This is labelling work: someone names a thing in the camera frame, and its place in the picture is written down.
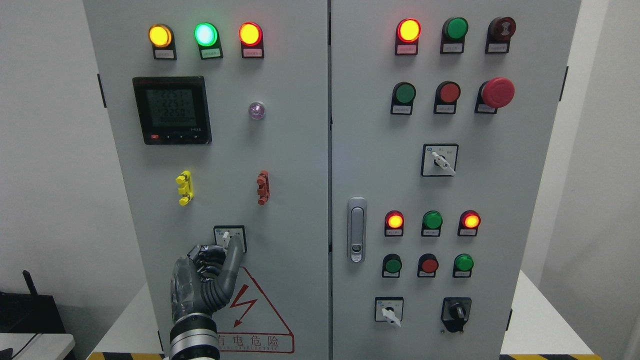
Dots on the green push button lower left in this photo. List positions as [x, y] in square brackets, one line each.
[391, 266]

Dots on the red lit indicator top right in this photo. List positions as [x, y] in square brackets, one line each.
[407, 36]

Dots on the white rotary switch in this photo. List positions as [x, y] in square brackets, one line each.
[439, 159]
[389, 309]

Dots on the red push button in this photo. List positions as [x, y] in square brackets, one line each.
[427, 266]
[446, 97]

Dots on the grey left cabinet door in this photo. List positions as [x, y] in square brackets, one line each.
[288, 237]

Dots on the dark red buzzer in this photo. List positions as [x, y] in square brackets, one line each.
[499, 33]

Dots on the grey right cabinet door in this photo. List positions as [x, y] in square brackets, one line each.
[378, 156]

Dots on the green push button upper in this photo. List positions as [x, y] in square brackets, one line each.
[402, 99]

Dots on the yellow indicator light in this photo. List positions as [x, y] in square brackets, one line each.
[162, 41]

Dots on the white rotary switch door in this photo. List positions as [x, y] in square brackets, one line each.
[223, 234]

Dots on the red electric hazard warning sticker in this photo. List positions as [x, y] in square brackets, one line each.
[250, 323]

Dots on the green indicator bottom right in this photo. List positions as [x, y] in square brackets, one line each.
[463, 266]

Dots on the red emergency stop button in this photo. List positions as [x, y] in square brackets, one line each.
[494, 94]

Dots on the black key selector switch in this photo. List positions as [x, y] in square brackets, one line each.
[455, 313]

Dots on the yellow terminal connector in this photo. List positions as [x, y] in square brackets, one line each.
[185, 187]

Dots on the silver black robot forearm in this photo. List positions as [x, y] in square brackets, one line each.
[194, 337]

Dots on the grey cabinet door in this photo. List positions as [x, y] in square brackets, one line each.
[378, 156]
[288, 237]

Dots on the green indicator top right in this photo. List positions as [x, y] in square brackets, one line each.
[453, 36]

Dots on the white rotary switch lower right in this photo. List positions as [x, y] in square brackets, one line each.
[389, 309]

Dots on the green push button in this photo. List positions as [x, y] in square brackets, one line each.
[391, 266]
[402, 99]

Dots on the red lit indicator light left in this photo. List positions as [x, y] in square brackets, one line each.
[251, 41]

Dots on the white side table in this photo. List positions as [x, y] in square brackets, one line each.
[45, 346]

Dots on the black digital power meter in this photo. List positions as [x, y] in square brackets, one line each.
[173, 110]

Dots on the green lit indicator light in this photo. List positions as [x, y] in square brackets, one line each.
[209, 42]

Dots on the silver door latch handle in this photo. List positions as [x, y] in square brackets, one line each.
[356, 228]

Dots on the green indicator lower middle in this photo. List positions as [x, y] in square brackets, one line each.
[431, 224]

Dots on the red lit indicator lower right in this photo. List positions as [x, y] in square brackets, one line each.
[468, 224]

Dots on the red push button upper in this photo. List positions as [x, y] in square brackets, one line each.
[446, 97]

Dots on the red push button lower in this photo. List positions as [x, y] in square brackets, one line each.
[427, 266]

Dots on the white rotary switch upper right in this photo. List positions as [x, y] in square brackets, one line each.
[439, 159]

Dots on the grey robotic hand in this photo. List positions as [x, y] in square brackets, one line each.
[204, 280]

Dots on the red lit indicator lower left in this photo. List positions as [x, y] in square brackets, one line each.
[394, 222]

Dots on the red terminal connector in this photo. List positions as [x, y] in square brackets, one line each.
[263, 187]

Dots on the black router with antenna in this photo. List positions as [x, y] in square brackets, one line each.
[30, 313]

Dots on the small clear bulb light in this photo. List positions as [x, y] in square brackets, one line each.
[256, 110]

